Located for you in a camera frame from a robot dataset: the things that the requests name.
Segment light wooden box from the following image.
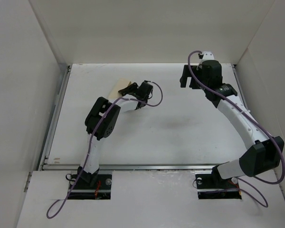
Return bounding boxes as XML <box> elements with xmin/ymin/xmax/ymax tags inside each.
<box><xmin>108</xmin><ymin>78</ymin><xmax>131</xmax><ymax>100</ymax></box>

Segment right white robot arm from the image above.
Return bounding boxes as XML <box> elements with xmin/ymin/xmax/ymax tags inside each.
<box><xmin>180</xmin><ymin>60</ymin><xmax>285</xmax><ymax>184</ymax></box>

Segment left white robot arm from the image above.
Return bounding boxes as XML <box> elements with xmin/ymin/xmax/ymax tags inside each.
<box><xmin>77</xmin><ymin>81</ymin><xmax>153</xmax><ymax>187</ymax></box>

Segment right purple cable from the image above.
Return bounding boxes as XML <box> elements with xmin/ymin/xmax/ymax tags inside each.
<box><xmin>187</xmin><ymin>50</ymin><xmax>285</xmax><ymax>208</ymax></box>

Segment purple cable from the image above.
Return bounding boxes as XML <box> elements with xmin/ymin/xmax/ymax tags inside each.
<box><xmin>187</xmin><ymin>50</ymin><xmax>285</xmax><ymax>208</ymax></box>
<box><xmin>46</xmin><ymin>81</ymin><xmax>164</xmax><ymax>219</ymax></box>

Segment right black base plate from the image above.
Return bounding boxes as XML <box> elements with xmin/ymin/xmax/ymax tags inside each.
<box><xmin>192</xmin><ymin>173</ymin><xmax>242</xmax><ymax>200</ymax></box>

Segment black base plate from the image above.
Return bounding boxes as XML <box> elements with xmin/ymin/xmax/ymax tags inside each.
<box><xmin>67</xmin><ymin>173</ymin><xmax>113</xmax><ymax>200</ymax></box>
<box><xmin>192</xmin><ymin>173</ymin><xmax>242</xmax><ymax>200</ymax></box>

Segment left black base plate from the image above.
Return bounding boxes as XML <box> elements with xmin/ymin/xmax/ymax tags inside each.
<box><xmin>67</xmin><ymin>173</ymin><xmax>113</xmax><ymax>200</ymax></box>

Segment metal front rail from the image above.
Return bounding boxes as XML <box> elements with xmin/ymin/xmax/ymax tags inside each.
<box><xmin>38</xmin><ymin>164</ymin><xmax>216</xmax><ymax>171</ymax></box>

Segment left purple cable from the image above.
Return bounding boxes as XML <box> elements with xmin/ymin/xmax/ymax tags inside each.
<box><xmin>46</xmin><ymin>81</ymin><xmax>164</xmax><ymax>219</ymax></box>

